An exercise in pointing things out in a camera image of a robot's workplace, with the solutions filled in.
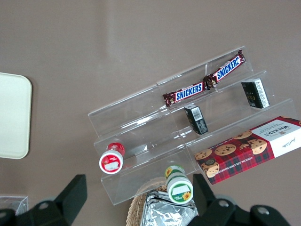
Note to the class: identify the clear acrylic bottle rack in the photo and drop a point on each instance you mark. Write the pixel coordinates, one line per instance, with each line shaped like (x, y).
(14, 203)

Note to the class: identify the beige plastic serving tray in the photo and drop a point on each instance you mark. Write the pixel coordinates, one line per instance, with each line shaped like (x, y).
(13, 115)

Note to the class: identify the oval wicker basket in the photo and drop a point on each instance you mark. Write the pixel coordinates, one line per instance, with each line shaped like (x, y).
(138, 200)

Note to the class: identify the red tartan cookie box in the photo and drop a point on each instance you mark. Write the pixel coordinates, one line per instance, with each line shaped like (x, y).
(247, 150)

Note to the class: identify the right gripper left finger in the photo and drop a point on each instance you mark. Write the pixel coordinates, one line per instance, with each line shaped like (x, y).
(58, 212)

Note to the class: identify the red lidded small jar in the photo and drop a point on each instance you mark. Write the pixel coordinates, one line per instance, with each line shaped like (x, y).
(111, 160)

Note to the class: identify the Snickers chocolate bar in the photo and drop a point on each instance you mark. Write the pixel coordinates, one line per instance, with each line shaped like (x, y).
(185, 93)
(227, 68)

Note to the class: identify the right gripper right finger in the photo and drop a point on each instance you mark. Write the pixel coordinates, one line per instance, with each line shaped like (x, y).
(211, 212)

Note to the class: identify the silver foil packet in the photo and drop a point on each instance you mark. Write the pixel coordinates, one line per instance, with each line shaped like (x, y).
(164, 212)

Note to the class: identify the green lidded small jar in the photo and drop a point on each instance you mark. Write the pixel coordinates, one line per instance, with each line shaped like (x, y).
(179, 188)

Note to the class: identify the clear acrylic stepped stand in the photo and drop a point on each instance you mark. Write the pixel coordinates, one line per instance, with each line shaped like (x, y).
(225, 115)
(141, 131)

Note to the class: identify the small black carton box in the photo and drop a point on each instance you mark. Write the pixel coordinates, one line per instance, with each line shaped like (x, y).
(255, 94)
(196, 120)

